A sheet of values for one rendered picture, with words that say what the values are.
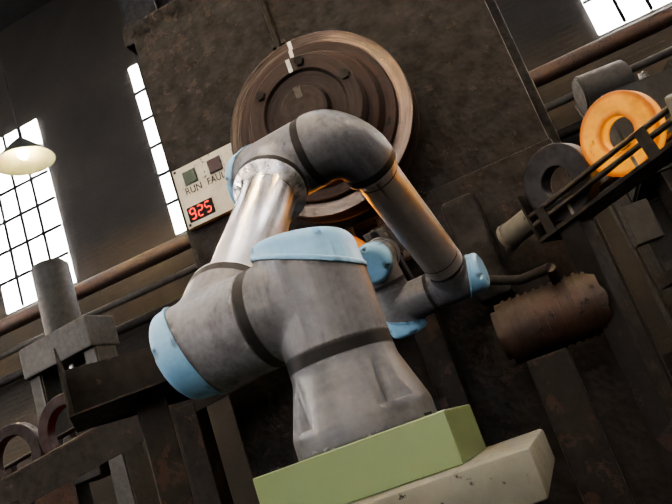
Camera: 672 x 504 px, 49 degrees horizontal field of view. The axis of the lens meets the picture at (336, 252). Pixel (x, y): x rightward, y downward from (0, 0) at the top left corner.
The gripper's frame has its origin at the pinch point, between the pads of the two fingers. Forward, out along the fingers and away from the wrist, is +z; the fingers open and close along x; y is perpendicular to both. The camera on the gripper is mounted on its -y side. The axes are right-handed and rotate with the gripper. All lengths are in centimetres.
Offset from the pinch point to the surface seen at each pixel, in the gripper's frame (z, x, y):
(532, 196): -16.4, -32.0, 0.8
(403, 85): 6.0, -15.9, 35.1
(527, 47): 670, -106, 106
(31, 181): 707, 532, 234
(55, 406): -4, 99, -2
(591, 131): -24, -46, 8
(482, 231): -7.1, -19.7, -2.6
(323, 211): -0.3, 12.6, 15.8
